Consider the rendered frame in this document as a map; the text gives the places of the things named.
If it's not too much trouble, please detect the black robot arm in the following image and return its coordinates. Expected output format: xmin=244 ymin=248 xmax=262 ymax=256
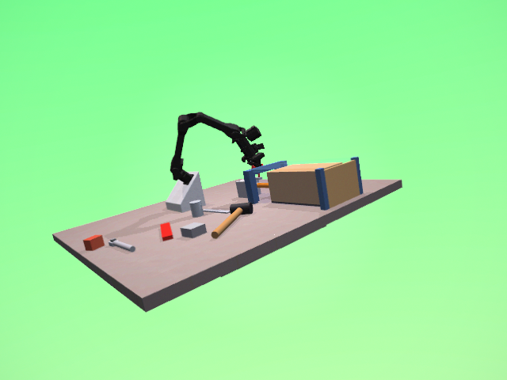
xmin=170 ymin=112 xmax=261 ymax=185

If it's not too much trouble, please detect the black mallet with wooden handle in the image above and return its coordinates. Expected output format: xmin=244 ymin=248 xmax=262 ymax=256
xmin=212 ymin=203 xmax=254 ymax=239

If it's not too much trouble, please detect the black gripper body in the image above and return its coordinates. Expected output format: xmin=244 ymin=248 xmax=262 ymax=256
xmin=240 ymin=144 xmax=265 ymax=163

